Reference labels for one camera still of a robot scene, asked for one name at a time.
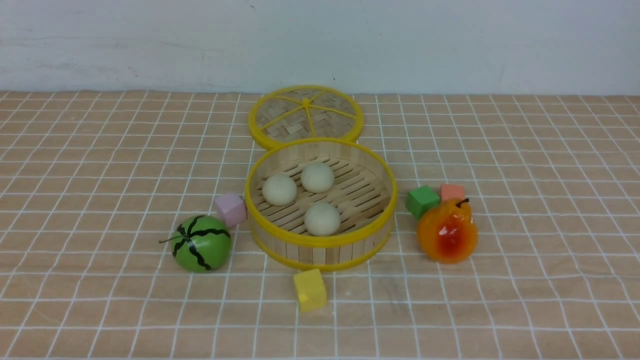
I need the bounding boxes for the white bun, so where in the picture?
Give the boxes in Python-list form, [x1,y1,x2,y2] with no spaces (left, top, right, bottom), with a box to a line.
[301,162,335,194]
[262,173,298,207]
[304,202,341,237]

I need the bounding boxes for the bamboo steamer tray yellow rim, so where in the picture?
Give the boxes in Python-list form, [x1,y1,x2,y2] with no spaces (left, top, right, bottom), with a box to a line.
[244,137,399,272]

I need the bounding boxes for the bamboo steamer lid yellow rim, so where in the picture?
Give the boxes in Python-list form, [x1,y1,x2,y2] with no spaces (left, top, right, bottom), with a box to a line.
[247,85,364,150]

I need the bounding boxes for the pink cube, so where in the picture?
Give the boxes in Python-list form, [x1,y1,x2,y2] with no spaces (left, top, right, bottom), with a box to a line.
[214,193,248,228]

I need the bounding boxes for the green cube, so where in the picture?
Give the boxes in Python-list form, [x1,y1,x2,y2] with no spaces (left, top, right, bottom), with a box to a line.
[405,186,441,220]

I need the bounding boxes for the yellow cube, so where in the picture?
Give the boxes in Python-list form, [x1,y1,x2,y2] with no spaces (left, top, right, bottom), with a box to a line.
[293,268,328,312]

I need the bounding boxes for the salmon orange cube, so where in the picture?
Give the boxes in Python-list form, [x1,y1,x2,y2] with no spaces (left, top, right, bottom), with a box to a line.
[439,183,466,203]

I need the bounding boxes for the green toy watermelon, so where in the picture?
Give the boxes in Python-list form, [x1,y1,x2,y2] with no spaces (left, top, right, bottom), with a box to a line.
[158,214,233,272]

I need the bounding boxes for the orange toy pear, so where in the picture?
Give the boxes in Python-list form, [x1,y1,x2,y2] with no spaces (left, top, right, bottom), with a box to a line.
[417,198,479,264]

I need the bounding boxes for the checkered beige tablecloth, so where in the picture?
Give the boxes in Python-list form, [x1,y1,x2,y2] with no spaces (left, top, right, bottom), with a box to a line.
[0,91,640,360]

